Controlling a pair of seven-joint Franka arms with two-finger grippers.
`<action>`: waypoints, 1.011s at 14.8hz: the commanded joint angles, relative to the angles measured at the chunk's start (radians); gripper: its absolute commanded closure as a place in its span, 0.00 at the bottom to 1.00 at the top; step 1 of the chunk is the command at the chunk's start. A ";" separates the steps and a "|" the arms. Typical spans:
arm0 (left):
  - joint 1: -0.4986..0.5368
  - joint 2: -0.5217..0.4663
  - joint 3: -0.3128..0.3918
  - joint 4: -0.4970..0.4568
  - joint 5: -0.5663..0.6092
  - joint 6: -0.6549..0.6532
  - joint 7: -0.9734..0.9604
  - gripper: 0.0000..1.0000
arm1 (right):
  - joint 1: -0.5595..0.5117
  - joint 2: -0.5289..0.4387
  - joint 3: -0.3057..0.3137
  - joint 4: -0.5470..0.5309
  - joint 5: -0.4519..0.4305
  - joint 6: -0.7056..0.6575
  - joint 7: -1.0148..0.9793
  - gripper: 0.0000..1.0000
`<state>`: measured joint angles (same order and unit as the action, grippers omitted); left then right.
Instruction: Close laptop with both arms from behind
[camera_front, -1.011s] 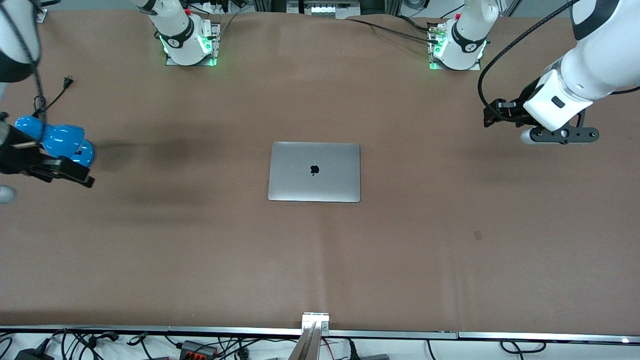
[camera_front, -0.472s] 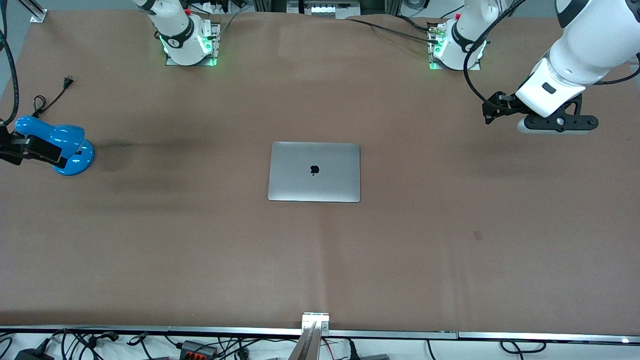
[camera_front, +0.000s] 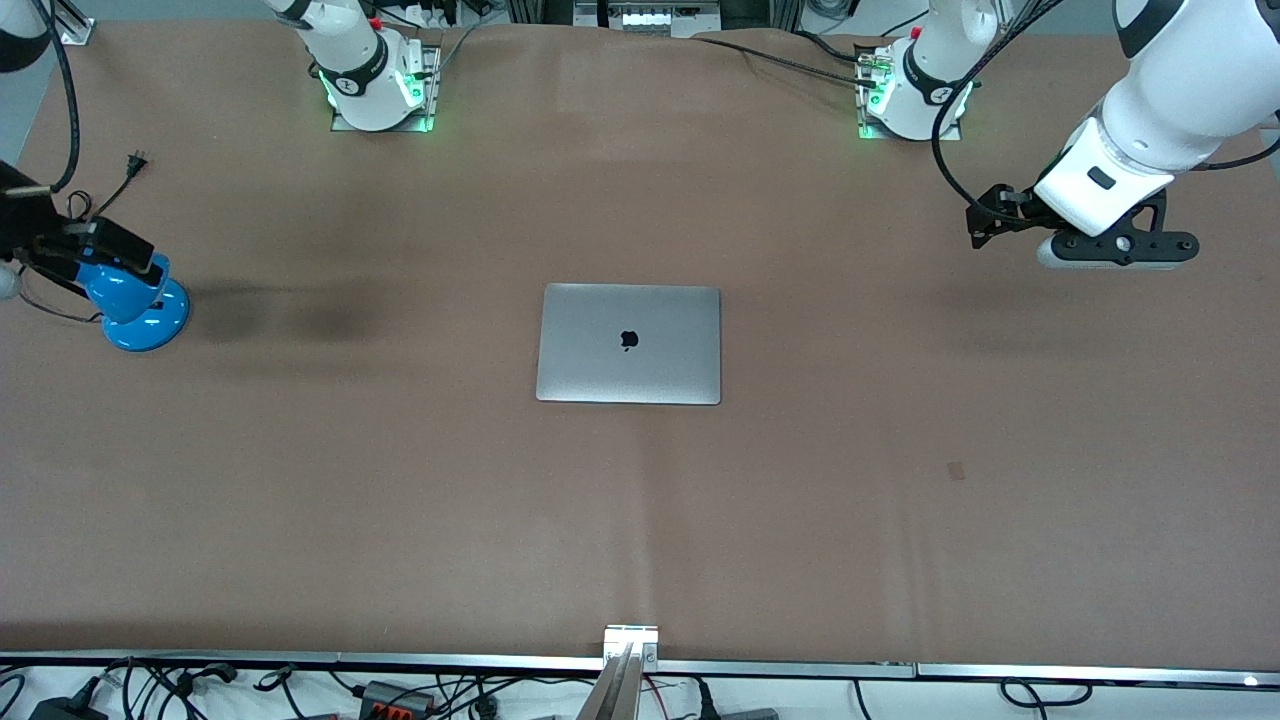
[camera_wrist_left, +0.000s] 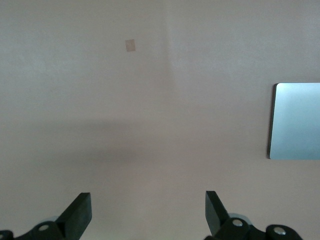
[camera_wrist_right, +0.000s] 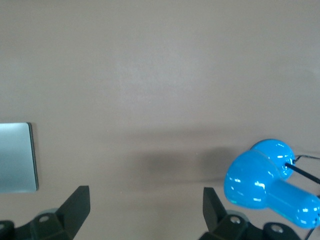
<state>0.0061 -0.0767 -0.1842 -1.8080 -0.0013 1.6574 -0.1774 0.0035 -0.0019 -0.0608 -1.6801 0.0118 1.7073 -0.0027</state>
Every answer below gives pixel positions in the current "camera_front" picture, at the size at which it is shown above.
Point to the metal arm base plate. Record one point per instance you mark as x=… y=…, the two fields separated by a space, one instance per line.
x=425 y=110
x=870 y=125

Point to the blue desk lamp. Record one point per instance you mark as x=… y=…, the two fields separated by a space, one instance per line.
x=140 y=315

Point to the aluminium profile post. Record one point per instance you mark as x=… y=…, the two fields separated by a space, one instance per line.
x=622 y=675

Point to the brown table mat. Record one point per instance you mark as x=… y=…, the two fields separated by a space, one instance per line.
x=900 y=550

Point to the metal table edge rail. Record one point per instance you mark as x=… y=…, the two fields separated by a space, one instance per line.
x=300 y=660

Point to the small brown tape patch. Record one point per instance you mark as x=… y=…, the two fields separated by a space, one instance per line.
x=957 y=470

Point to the black mains plug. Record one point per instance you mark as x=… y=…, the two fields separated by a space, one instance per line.
x=706 y=702

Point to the grey control box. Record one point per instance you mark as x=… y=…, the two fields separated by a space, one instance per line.
x=650 y=15

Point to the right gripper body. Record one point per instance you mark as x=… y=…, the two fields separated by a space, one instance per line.
x=22 y=232

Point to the black power adapter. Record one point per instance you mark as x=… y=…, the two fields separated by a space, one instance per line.
x=65 y=708

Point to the silver grey laptop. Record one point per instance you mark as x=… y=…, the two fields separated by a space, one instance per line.
x=628 y=345

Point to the black orange power strip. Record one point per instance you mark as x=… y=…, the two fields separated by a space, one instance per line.
x=398 y=698

